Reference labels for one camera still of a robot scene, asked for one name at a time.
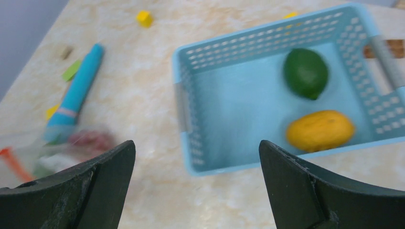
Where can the clear zip top bag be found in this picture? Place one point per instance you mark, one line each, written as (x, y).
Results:
(25, 157)

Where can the yellow lemon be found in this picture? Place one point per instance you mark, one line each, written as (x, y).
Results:
(319, 131)

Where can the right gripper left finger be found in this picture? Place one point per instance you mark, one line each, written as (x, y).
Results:
(89, 195)

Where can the green block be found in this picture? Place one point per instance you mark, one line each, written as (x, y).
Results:
(71, 71)

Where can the light blue plastic basket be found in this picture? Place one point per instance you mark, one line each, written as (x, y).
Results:
(231, 94)

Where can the blue cylindrical bottle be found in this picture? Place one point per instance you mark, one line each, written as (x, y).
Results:
(63, 121)

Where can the purple grape bunch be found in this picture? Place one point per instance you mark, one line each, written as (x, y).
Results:
(92, 139)

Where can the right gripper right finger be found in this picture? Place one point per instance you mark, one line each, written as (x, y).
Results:
(304, 195)

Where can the yellow cube block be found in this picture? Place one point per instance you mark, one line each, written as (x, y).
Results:
(144, 18)

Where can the green avocado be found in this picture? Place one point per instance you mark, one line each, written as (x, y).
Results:
(306, 73)

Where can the yellow wedge block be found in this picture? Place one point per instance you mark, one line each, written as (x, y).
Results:
(51, 111)

